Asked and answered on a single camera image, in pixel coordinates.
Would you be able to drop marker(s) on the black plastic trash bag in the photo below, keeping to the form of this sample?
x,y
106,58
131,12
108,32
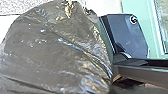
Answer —
x,y
53,50

